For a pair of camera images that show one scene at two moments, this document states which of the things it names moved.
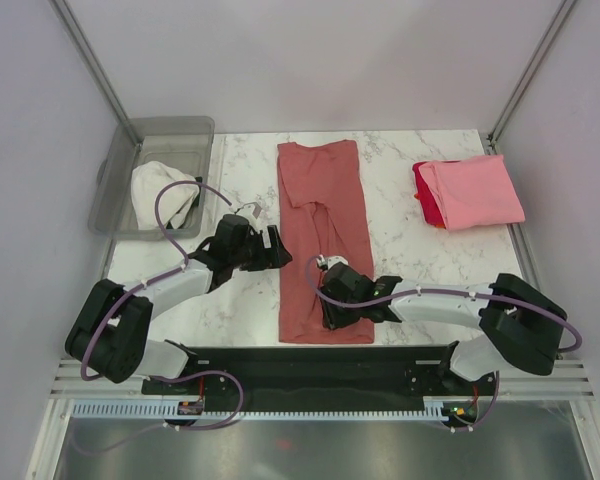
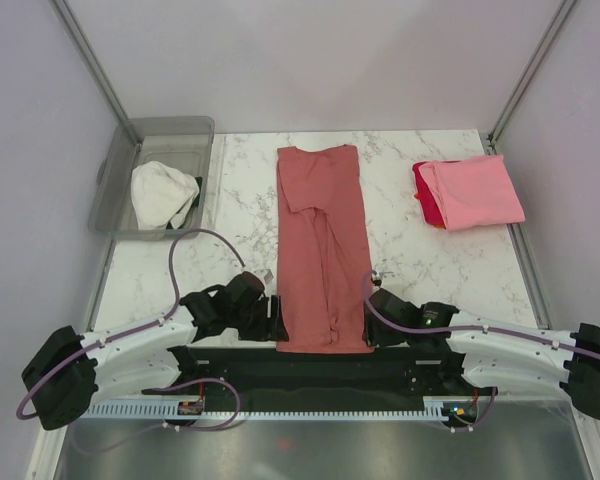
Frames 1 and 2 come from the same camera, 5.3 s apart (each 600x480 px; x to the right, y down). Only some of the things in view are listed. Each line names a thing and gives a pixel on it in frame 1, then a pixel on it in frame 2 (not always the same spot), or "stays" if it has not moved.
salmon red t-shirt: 321,213 stays
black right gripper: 335,320 → 373,335
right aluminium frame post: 562,11 stays
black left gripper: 269,258 → 263,331
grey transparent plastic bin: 158,189 stays
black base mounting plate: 318,376 stays
